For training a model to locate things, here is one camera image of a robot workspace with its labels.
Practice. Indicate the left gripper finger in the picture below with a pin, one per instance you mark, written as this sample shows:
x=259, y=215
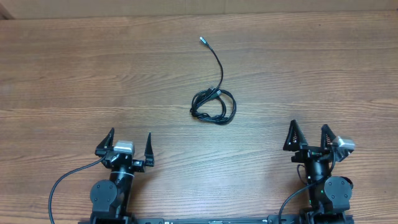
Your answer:
x=107, y=142
x=149, y=155

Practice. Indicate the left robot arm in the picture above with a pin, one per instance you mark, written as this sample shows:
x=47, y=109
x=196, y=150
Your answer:
x=110, y=197

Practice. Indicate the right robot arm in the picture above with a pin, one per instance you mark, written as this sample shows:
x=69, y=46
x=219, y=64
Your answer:
x=328, y=195

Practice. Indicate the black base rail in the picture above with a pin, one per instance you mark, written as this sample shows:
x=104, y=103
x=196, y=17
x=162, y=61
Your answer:
x=270, y=219

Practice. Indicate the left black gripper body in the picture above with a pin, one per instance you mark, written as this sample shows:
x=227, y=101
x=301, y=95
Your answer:
x=137, y=166

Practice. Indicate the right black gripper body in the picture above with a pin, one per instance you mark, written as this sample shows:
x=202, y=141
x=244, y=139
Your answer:
x=305, y=154

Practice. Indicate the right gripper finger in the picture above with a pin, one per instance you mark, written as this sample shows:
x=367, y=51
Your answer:
x=295, y=139
x=327, y=137

